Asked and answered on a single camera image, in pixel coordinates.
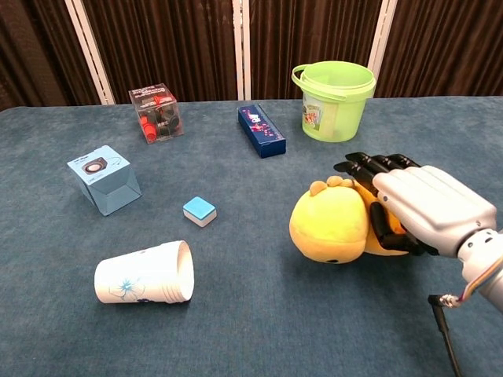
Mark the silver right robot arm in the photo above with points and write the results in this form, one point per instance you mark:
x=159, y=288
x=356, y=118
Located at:
x=485, y=263

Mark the white screen frame post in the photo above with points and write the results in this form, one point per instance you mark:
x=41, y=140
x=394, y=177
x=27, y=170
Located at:
x=242, y=47
x=381, y=35
x=90, y=51

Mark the yellow plush toy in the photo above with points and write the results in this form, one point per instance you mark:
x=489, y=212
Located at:
x=330, y=224

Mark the dark blue long box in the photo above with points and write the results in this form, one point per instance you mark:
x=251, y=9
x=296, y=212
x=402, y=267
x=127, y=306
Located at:
x=261, y=129

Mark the clear box with red parts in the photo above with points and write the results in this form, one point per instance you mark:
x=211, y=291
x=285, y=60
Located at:
x=157, y=114

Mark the light blue speaker box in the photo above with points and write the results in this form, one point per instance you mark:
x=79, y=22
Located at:
x=104, y=180

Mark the dark brown curtain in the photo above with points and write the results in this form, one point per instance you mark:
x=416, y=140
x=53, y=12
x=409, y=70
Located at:
x=177, y=43

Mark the white paper cup stack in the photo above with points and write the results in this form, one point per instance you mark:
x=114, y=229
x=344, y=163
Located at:
x=145, y=275

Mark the small blue white block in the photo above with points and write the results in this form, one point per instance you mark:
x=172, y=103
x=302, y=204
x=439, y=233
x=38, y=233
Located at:
x=199, y=210

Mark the green plastic bucket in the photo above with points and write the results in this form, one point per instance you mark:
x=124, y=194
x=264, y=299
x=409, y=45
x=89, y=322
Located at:
x=334, y=114

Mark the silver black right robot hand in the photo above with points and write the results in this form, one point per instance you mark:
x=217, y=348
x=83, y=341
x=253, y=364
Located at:
x=428, y=204

